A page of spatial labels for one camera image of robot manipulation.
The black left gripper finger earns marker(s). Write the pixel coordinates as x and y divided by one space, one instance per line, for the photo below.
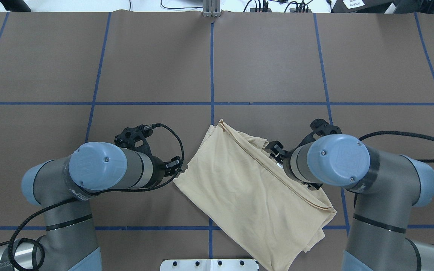
173 167

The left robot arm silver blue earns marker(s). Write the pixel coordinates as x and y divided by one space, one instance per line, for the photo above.
61 235

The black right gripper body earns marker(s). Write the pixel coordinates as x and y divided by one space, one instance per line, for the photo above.
286 155

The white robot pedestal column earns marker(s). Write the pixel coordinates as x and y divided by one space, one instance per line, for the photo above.
210 265

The aluminium frame post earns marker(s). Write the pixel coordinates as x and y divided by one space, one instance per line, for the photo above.
212 8

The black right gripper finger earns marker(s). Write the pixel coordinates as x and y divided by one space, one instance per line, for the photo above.
275 149

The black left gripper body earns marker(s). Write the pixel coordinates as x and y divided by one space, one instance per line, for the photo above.
160 169

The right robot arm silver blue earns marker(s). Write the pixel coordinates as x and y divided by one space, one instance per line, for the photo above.
386 187

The cream long-sleeve printed shirt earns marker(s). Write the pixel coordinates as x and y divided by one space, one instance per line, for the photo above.
250 197

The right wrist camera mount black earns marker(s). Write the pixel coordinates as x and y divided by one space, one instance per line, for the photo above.
321 128

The black label printer box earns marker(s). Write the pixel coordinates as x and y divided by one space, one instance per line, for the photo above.
361 6

